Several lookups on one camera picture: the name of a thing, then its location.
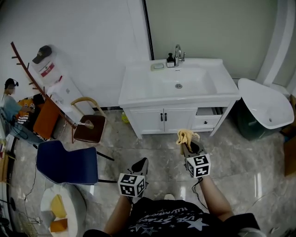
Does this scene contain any orange cushion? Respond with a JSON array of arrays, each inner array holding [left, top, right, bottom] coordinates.
[[49, 218, 68, 233]]

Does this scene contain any plastic bag on rack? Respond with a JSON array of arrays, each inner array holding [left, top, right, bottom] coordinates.
[[31, 45, 70, 85]]

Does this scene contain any white water dispenser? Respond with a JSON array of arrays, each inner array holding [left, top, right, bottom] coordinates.
[[46, 76, 93, 121]]

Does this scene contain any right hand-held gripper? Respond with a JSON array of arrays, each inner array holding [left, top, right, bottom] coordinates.
[[180, 140, 211, 179]]

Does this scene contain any brown wooden coat rack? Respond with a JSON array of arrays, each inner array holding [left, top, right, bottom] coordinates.
[[10, 41, 77, 144]]

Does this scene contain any yellow cushion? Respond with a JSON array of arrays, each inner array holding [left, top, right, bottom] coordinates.
[[50, 194, 68, 218]]

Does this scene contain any clear plastic cup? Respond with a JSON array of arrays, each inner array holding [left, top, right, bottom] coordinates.
[[77, 119, 95, 130]]

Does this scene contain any white cabinet door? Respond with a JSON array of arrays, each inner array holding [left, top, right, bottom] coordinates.
[[163, 107, 197, 133], [129, 108, 165, 134]]

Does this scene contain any person's left forearm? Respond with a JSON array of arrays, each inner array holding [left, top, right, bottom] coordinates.
[[104, 195, 134, 236]]

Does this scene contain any cardboard box with hole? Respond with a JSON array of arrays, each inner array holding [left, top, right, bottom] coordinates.
[[281, 94, 296, 137]]

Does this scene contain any green bathtub white inside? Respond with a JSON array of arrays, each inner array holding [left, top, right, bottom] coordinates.
[[237, 78, 295, 141]]

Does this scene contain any blue chair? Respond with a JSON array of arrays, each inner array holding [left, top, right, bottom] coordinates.
[[36, 140, 117, 185]]

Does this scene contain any black pump soap dispenser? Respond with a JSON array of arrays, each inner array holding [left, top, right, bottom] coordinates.
[[166, 52, 176, 68]]

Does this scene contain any white cabinet drawer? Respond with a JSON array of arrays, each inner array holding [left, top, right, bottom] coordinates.
[[193, 115, 222, 130]]

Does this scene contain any gold wire basket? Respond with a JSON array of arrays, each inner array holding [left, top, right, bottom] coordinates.
[[17, 212, 43, 237]]

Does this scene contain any person's right forearm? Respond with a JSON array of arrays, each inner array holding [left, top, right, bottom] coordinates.
[[201, 175, 234, 222]]

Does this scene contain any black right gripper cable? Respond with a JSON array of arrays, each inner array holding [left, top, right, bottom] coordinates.
[[191, 177, 209, 209]]

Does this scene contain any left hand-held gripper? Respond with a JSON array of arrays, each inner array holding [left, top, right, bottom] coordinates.
[[117, 157, 150, 199]]

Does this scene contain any chrome faucet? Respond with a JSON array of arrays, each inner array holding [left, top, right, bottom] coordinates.
[[173, 44, 186, 67]]

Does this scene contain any wooden chair brown seat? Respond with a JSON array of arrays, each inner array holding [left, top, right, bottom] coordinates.
[[70, 96, 108, 143]]

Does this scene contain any yellow cloth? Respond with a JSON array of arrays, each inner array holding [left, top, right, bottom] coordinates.
[[176, 129, 201, 156]]

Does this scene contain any black baseball cap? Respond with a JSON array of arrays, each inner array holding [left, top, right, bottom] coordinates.
[[31, 45, 53, 64]]

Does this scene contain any striped orange black fabric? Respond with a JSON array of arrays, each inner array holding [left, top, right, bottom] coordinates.
[[17, 94, 46, 125]]

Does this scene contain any black floor cable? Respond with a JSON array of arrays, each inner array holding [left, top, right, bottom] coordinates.
[[24, 159, 38, 200]]

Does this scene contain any white floor cable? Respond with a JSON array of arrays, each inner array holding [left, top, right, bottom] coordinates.
[[251, 192, 285, 207]]

